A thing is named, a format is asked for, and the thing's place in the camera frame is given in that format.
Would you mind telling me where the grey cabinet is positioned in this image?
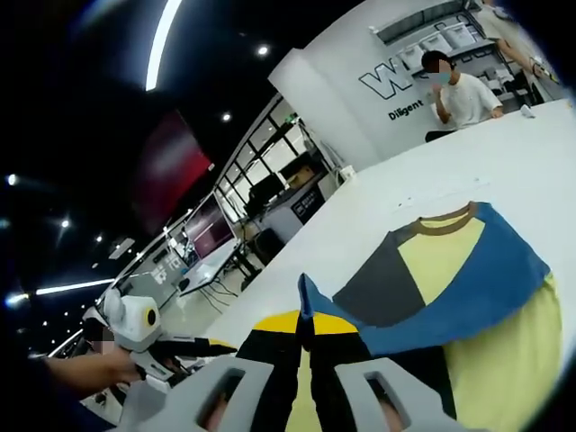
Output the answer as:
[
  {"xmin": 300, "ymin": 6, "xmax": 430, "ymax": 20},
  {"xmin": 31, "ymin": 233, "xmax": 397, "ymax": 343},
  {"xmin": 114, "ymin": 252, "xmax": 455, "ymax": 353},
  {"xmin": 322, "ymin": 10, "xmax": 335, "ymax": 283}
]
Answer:
[{"xmin": 265, "ymin": 173, "xmax": 337, "ymax": 247}]

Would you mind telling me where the white desk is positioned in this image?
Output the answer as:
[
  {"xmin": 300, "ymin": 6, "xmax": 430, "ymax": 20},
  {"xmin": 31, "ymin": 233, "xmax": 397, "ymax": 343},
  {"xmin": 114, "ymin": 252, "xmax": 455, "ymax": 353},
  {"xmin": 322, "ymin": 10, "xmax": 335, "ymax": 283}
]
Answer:
[{"xmin": 178, "ymin": 240, "xmax": 247, "ymax": 298}]

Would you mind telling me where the purple screen monitor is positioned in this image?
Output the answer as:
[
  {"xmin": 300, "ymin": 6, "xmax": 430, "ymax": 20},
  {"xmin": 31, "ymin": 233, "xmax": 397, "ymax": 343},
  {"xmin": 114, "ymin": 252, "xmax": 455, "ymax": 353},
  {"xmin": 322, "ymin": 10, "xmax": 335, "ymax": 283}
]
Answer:
[{"xmin": 184, "ymin": 205, "xmax": 238, "ymax": 262}]

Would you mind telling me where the cardboard box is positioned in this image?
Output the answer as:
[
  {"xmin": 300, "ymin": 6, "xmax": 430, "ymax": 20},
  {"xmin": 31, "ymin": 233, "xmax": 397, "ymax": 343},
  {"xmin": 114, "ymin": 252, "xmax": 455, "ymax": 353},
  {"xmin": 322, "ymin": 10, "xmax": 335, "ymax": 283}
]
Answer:
[{"xmin": 285, "ymin": 162, "xmax": 317, "ymax": 188}]

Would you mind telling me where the grey metal shelf rack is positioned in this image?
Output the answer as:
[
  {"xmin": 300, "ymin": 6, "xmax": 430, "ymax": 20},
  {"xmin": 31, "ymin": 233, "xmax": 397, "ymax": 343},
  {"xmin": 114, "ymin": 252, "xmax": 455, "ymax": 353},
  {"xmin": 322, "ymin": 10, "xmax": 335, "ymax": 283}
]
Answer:
[{"xmin": 371, "ymin": 8, "xmax": 559, "ymax": 104}]

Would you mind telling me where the black monitor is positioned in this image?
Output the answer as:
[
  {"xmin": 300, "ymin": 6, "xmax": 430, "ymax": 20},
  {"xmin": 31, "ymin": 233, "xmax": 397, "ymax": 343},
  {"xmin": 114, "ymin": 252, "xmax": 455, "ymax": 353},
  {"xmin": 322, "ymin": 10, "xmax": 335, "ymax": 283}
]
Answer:
[{"xmin": 248, "ymin": 174, "xmax": 289, "ymax": 203}]

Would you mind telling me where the yellow blue black garment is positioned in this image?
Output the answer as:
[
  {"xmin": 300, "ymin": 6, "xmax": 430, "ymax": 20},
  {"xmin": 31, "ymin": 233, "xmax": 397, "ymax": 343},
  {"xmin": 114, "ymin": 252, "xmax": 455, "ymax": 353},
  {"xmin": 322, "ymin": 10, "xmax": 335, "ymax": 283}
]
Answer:
[{"xmin": 292, "ymin": 201, "xmax": 563, "ymax": 432}]

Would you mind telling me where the person's left hand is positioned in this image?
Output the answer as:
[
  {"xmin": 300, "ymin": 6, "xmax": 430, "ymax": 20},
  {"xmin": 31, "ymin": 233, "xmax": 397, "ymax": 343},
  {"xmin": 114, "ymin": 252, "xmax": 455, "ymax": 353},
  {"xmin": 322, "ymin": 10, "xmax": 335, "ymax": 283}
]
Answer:
[{"xmin": 87, "ymin": 346, "xmax": 148, "ymax": 383}]

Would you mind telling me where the row of white storage boxes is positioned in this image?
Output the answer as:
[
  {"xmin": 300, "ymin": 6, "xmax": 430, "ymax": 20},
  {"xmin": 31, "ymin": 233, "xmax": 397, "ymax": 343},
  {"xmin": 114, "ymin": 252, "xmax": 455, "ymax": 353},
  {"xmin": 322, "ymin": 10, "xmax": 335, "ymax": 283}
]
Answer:
[{"xmin": 418, "ymin": 20, "xmax": 481, "ymax": 50}]

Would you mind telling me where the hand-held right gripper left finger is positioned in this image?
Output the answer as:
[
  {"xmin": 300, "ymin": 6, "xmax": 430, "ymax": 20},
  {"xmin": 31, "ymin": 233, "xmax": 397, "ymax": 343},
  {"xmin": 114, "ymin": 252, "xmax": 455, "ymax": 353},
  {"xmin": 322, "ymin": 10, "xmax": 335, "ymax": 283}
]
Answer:
[{"xmin": 119, "ymin": 309, "xmax": 302, "ymax": 432}]

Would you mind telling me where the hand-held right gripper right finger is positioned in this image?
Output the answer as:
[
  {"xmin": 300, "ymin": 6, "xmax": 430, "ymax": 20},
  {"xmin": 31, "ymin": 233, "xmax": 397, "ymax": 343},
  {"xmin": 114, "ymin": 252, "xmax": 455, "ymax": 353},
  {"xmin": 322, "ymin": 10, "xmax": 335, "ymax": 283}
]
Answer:
[{"xmin": 310, "ymin": 313, "xmax": 491, "ymax": 432}]

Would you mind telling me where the long ceiling light strip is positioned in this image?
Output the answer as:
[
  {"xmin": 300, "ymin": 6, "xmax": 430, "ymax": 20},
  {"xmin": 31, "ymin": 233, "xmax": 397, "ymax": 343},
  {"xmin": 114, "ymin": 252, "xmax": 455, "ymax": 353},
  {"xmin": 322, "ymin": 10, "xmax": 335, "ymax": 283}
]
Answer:
[{"xmin": 145, "ymin": 0, "xmax": 184, "ymax": 93}]

